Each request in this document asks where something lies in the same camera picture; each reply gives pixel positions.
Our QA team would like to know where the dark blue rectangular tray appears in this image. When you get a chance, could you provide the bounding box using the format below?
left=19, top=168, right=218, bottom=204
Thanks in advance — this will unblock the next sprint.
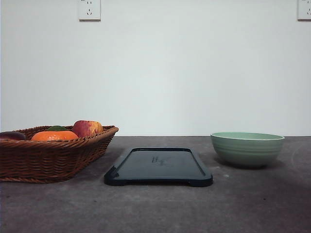
left=104, top=148, right=213, bottom=187

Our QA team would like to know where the white wall socket right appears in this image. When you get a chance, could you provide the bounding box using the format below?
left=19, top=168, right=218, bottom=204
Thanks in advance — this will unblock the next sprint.
left=297, top=0, right=311, bottom=19

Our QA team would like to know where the red yellow apple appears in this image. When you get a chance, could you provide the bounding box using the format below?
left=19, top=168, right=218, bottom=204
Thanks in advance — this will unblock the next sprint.
left=73, top=120, right=103, bottom=137

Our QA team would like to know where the orange tangerine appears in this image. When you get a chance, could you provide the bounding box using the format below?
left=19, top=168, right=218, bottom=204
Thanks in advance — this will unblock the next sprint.
left=31, top=131, right=79, bottom=141

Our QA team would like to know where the white wall socket left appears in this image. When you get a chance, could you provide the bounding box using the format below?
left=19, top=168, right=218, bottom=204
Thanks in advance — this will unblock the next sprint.
left=78, top=17, right=101, bottom=22

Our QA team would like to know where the light green ceramic bowl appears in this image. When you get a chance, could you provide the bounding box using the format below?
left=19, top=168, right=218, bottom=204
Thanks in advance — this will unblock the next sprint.
left=210, top=132, right=285, bottom=166

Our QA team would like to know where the white wall socket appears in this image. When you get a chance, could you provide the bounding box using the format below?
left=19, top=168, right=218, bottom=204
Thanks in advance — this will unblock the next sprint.
left=297, top=0, right=311, bottom=19
left=78, top=17, right=101, bottom=22

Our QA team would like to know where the green avocado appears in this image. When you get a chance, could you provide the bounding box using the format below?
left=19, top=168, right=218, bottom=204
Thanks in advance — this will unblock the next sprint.
left=47, top=126, right=67, bottom=131

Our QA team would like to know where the dark purple fruit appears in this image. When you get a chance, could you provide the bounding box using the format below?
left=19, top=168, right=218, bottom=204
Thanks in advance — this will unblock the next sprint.
left=0, top=131, right=26, bottom=140

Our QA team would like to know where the brown woven wicker basket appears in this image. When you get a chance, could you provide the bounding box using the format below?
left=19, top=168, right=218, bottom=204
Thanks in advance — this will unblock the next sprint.
left=0, top=120, right=119, bottom=183

